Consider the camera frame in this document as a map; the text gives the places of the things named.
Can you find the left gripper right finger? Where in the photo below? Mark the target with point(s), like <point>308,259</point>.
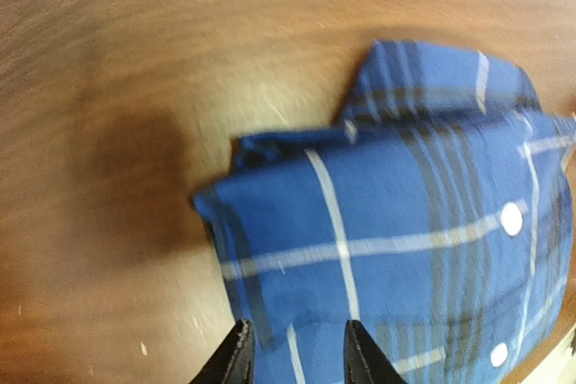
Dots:
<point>364,361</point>

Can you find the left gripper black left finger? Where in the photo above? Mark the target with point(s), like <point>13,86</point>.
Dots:
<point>233,361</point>

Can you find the blue plaid long sleeve shirt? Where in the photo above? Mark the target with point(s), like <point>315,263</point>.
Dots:
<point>436,211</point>

